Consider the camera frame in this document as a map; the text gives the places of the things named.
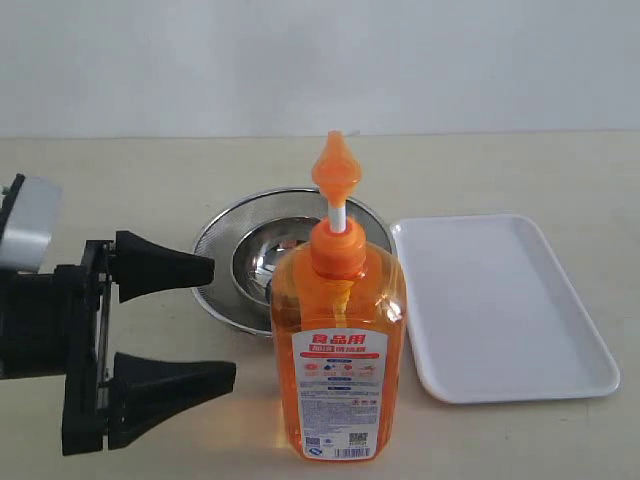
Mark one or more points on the orange dish soap pump bottle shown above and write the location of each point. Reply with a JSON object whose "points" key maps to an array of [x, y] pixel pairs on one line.
{"points": [[338, 402]]}

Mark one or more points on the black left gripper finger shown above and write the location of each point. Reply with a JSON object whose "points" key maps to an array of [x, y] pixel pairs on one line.
{"points": [[144, 393], [140, 267]]}

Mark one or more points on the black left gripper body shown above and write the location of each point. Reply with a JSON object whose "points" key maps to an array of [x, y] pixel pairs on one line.
{"points": [[57, 324]]}

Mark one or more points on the steel mesh colander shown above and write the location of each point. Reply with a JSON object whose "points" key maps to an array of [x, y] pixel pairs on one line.
{"points": [[225, 235]]}

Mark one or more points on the small stainless steel bowl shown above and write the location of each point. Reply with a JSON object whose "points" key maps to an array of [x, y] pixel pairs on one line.
{"points": [[257, 254]]}

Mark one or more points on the white rectangular plastic tray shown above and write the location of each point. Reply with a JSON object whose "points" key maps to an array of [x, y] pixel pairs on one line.
{"points": [[493, 317]]}

